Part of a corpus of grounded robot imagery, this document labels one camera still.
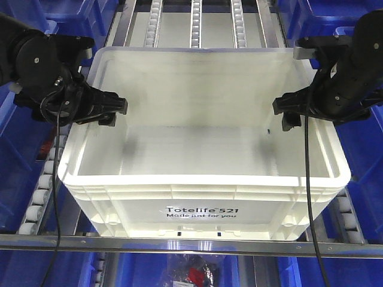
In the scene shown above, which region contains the left roller track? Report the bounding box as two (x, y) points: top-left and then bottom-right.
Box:
(143, 0), (163, 48)

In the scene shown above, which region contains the bagged red black item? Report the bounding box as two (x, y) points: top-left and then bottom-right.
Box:
(162, 254), (223, 286)

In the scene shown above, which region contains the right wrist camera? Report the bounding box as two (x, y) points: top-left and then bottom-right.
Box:
(293, 35), (352, 60)

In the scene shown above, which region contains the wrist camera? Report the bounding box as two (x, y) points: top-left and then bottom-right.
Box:
(50, 34), (95, 66)
(293, 35), (352, 60)

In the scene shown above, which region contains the black cable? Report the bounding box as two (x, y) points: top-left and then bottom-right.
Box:
(38, 86), (78, 287)
(302, 107), (332, 287)

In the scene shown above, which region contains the middle roller track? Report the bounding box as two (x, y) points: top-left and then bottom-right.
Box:
(190, 0), (203, 48)

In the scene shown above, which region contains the black left cable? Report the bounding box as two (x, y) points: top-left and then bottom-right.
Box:
(38, 86), (78, 287)

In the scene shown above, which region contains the roller track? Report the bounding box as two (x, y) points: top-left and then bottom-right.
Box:
(190, 0), (203, 48)
(230, 0), (247, 48)
(143, 0), (163, 48)

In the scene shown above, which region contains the black right cable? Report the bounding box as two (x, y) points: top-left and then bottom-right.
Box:
(302, 107), (332, 287)

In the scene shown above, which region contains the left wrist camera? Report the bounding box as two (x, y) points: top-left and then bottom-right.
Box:
(50, 34), (95, 66)

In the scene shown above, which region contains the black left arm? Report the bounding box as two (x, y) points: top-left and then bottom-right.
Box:
(1, 14), (128, 126)

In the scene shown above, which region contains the white plastic tote bin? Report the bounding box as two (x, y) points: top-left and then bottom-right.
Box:
(58, 47), (351, 241)

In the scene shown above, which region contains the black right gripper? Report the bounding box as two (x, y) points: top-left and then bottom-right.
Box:
(272, 56), (380, 132)

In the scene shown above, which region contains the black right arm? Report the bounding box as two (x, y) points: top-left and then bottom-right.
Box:
(272, 10), (382, 132)

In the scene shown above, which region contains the metal shelf front rail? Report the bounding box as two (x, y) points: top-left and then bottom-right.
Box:
(0, 233), (383, 258)

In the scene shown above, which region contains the blue bin right side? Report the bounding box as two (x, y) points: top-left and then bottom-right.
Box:
(336, 106), (382, 243)

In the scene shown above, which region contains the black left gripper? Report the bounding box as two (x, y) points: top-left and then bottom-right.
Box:
(14, 78), (128, 127)

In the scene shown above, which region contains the right roller track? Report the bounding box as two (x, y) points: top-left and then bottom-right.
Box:
(230, 0), (247, 48)

